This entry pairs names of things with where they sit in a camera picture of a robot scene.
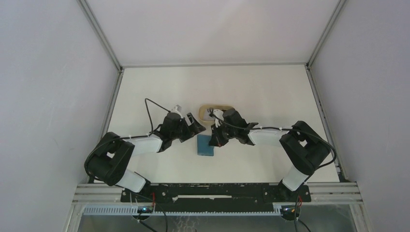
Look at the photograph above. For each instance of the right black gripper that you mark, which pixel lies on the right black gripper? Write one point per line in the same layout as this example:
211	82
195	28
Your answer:
216	139

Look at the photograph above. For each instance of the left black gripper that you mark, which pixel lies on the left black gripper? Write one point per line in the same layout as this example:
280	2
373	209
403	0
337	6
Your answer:
192	130

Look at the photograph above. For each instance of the blue card holder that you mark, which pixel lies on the blue card holder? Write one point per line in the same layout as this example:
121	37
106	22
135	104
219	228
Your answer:
203	147

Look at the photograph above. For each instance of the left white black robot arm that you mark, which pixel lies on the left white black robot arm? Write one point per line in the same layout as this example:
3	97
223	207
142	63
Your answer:
108	161

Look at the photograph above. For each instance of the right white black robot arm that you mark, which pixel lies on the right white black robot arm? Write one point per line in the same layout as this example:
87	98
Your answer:
303	146

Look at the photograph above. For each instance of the beige oval tray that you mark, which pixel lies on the beige oval tray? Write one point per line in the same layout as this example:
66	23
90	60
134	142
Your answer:
206	109

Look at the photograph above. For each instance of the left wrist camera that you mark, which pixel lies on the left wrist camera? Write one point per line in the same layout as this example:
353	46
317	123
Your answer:
177	110

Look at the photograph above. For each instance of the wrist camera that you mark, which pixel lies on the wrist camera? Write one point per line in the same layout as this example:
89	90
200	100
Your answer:
177	110
218	114

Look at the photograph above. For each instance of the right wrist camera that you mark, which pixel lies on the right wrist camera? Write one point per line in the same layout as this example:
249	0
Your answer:
218	114

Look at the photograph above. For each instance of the black mounting base plate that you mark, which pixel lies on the black mounting base plate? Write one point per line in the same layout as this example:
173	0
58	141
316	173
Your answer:
216	197

